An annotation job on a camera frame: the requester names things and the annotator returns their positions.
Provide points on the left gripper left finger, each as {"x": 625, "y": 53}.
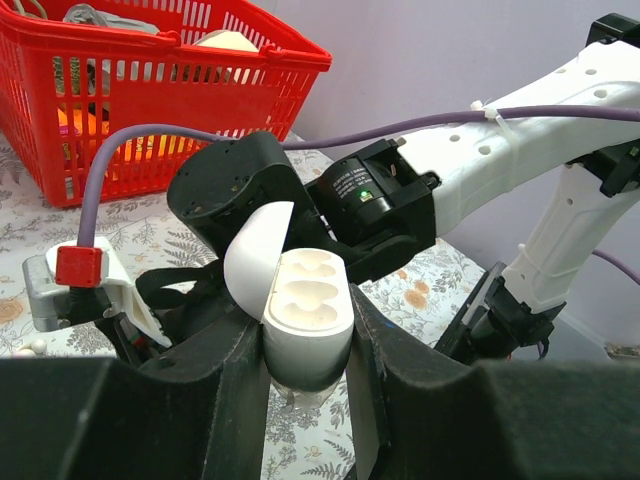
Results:
{"x": 197, "y": 412}

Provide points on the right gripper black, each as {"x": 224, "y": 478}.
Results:
{"x": 184, "y": 300}

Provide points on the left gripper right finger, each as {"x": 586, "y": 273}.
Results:
{"x": 417, "y": 414}

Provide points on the white earbud charging case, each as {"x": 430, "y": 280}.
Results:
{"x": 300, "y": 296}

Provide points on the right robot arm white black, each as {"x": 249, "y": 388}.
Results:
{"x": 413, "y": 182}

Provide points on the red plastic shopping basket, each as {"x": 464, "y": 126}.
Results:
{"x": 65, "y": 87}

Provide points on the grey crumpled bag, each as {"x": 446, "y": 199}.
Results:
{"x": 85, "y": 14}

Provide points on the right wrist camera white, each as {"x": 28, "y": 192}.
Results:
{"x": 70, "y": 285}

